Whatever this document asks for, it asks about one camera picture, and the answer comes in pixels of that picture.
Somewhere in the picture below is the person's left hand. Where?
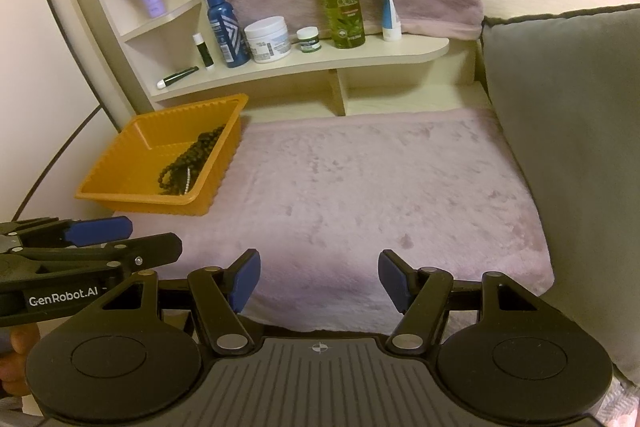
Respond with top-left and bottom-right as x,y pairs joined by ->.
0,324 -> 41,398

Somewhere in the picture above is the white cream jar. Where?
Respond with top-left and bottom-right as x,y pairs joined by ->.
244,16 -> 292,64

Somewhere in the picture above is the white corner shelf unit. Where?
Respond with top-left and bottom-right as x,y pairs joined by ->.
75,0 -> 451,118

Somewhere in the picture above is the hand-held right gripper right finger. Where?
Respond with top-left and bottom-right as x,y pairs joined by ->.
378,249 -> 543,354

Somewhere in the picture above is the dark bead necklace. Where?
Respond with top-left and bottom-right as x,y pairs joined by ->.
157,124 -> 226,196

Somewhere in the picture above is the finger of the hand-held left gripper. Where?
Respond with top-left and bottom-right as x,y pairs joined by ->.
0,232 -> 183,282
0,216 -> 134,249

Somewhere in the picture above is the small green jar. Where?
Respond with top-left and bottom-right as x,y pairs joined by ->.
296,27 -> 322,54

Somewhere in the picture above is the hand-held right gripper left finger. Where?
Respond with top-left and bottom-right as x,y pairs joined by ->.
102,248 -> 262,357

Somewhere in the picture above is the white green lip balm stick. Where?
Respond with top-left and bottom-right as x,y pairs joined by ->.
192,33 -> 215,70

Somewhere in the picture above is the grey pillow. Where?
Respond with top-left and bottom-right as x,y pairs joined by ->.
480,3 -> 640,385

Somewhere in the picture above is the blue spray bottle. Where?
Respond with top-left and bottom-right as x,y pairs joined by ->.
202,0 -> 251,68

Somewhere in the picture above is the orange plastic tray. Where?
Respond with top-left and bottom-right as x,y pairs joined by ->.
75,93 -> 250,217

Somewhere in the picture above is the pink fleece mat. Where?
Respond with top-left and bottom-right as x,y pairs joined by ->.
112,107 -> 558,338

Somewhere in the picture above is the small dark green tube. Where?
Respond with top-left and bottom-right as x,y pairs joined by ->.
156,66 -> 199,89

